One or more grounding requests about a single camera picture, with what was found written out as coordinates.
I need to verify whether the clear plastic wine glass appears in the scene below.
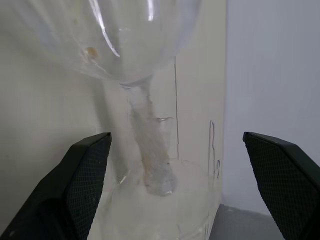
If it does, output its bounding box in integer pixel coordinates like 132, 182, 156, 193
42, 0, 222, 240

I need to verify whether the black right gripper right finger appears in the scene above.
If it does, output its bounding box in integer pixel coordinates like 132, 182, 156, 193
242, 131, 320, 240

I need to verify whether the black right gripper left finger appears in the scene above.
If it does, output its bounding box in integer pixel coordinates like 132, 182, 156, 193
0, 131, 113, 240

